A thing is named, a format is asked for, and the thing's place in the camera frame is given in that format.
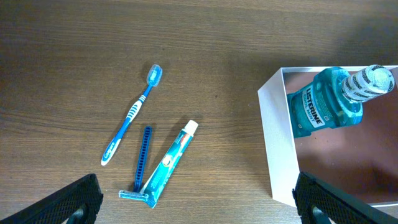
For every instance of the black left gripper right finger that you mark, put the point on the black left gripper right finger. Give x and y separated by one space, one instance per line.
320 202

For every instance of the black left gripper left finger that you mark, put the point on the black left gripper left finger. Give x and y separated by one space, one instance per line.
78 202

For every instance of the teal mouthwash bottle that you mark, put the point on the teal mouthwash bottle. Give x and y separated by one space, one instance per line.
334 99

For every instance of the blue white toothbrush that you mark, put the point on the blue white toothbrush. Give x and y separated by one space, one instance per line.
153 79

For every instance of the white pink open box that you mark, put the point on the white pink open box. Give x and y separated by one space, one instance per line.
361 160

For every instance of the blue disposable razor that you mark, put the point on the blue disposable razor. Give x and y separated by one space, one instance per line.
136 194

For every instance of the teal toothpaste tube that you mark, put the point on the teal toothpaste tube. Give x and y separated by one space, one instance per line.
156 183

